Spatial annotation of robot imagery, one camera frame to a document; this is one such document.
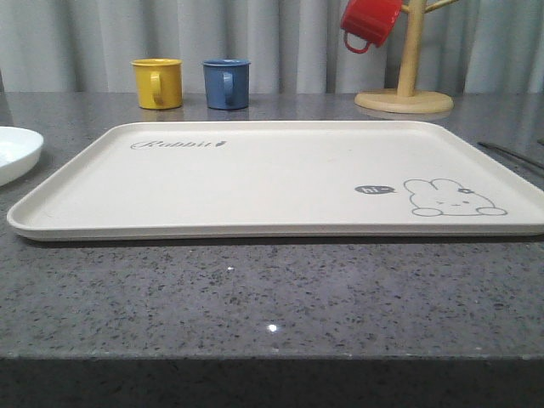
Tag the silver metal chopstick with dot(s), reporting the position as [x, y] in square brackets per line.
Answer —
[515, 155]

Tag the white round plate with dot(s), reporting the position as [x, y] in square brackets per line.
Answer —
[20, 151]

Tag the cream rabbit serving tray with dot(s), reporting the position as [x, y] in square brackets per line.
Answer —
[159, 180]

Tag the blue enamel mug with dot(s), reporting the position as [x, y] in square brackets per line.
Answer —
[226, 83]

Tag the yellow enamel mug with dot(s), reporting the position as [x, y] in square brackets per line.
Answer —
[158, 82]

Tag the wooden mug tree stand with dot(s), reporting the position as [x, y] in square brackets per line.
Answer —
[406, 98]

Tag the red enamel mug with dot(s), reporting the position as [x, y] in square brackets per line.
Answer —
[370, 20]

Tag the grey pleated curtain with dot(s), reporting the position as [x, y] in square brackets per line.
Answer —
[294, 47]

